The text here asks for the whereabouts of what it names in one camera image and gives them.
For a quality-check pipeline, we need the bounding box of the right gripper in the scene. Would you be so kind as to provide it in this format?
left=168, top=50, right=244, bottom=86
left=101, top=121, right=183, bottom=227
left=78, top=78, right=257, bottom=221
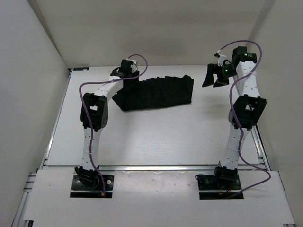
left=202, top=64, right=238, bottom=88

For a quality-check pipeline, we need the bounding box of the black pleated skirt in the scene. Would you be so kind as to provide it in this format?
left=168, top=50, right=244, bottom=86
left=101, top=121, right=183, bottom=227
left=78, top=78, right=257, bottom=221
left=113, top=75, right=194, bottom=112

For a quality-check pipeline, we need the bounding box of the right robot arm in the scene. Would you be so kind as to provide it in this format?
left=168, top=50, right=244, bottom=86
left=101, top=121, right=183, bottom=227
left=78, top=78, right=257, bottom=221
left=202, top=46, right=267, bottom=189

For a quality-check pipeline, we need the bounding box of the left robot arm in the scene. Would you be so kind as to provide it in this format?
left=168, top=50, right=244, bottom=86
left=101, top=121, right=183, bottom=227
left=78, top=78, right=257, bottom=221
left=75, top=59, right=140, bottom=193

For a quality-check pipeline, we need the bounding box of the left blue corner label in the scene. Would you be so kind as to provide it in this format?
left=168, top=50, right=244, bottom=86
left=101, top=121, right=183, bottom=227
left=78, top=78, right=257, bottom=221
left=73, top=67, right=89, bottom=71

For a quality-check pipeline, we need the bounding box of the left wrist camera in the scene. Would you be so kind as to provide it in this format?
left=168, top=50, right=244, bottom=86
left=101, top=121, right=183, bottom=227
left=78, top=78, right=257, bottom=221
left=128, top=59, right=138, bottom=73

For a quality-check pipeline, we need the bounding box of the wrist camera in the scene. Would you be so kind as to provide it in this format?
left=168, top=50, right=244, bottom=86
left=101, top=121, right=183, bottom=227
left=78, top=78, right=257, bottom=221
left=214, top=52, right=227, bottom=67
left=128, top=59, right=138, bottom=73

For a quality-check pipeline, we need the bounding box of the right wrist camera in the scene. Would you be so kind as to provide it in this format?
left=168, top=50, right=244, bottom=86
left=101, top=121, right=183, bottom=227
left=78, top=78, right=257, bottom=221
left=214, top=52, right=227, bottom=67

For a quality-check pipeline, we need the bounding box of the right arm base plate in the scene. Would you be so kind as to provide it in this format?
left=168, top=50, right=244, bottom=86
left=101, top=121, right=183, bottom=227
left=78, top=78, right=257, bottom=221
left=195, top=174, right=244, bottom=200

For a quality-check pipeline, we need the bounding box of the front aluminium rail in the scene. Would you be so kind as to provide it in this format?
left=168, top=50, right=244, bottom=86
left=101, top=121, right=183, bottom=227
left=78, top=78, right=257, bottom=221
left=40, top=165, right=224, bottom=171

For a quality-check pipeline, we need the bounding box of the left aluminium rail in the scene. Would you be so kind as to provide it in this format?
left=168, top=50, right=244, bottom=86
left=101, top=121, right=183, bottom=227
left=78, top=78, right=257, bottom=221
left=11, top=68, right=73, bottom=227

